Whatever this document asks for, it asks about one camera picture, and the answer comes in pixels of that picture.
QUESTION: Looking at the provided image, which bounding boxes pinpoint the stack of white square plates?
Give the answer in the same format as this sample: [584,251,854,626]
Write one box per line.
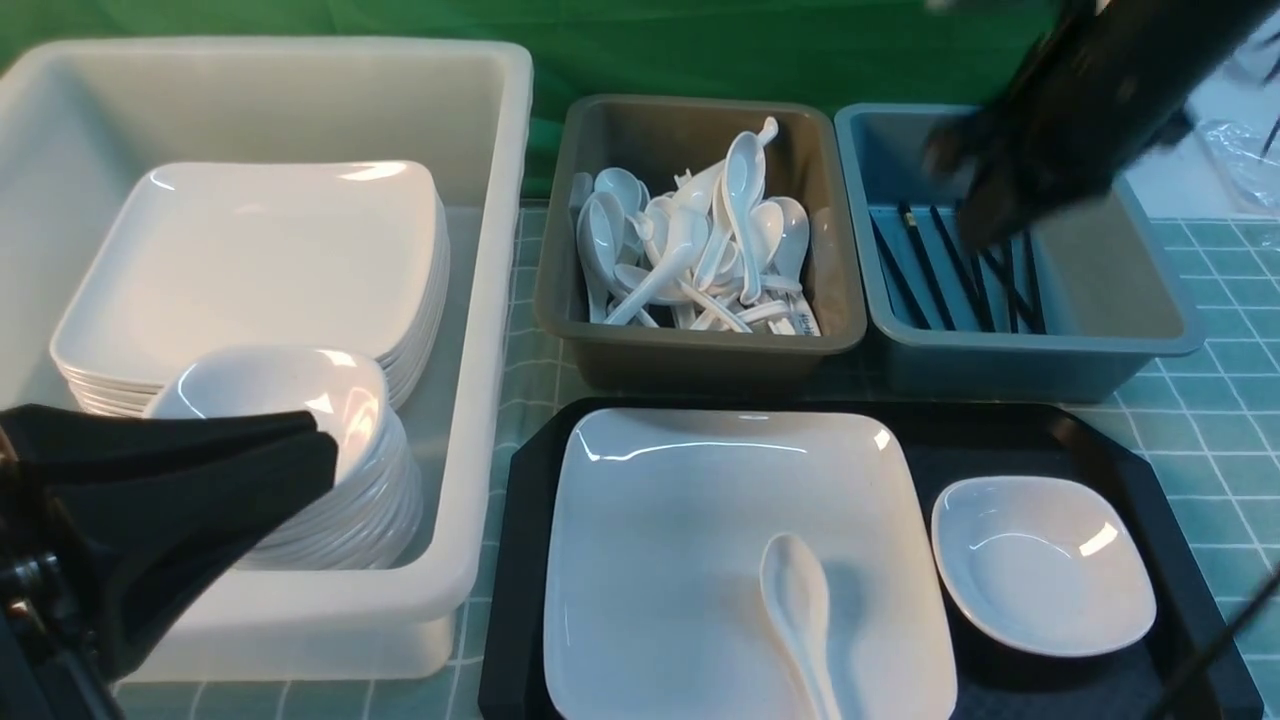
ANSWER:
[49,161,451,416]

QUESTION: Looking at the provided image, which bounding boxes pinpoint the pile of white spoons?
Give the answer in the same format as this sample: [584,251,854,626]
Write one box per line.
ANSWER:
[568,117,822,337]

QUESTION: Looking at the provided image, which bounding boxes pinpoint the white small dish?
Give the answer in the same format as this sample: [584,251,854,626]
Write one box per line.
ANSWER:
[931,475,1158,659]

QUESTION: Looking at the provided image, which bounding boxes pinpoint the green cloth backdrop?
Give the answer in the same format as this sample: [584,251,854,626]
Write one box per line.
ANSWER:
[1,1,1051,199]

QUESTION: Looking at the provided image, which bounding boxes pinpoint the blue-grey plastic bin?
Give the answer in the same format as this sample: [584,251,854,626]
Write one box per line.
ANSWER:
[835,102,1204,404]

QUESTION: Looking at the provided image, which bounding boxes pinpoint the large white plastic tub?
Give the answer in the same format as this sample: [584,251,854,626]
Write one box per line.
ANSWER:
[1,37,532,683]

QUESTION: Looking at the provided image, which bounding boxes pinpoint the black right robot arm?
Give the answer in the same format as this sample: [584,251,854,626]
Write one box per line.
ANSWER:
[41,1,1277,272]

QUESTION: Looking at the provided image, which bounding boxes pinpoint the stack of white small bowls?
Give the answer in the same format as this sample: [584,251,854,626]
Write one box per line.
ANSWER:
[143,345,424,571]

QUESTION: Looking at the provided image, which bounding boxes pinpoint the black chopsticks in bin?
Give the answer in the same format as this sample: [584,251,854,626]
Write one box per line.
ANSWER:
[870,202,1050,334]

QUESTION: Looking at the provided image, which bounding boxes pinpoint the white soup spoon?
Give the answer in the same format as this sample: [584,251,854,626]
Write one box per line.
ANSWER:
[758,533,844,719]

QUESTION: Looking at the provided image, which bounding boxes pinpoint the clear plastic bag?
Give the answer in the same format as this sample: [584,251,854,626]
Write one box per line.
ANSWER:
[1196,119,1279,215]

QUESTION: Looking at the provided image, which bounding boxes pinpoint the brown plastic bin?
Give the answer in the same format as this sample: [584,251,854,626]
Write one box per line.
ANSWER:
[534,94,868,395]

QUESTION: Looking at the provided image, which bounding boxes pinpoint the white square rice plate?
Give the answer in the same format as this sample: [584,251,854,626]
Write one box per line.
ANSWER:
[541,407,957,719]

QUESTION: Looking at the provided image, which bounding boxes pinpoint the black cable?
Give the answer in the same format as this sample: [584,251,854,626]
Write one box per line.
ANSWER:
[1149,594,1280,720]

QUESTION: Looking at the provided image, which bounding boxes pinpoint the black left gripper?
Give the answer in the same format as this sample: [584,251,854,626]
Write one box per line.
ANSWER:
[1,404,338,719]

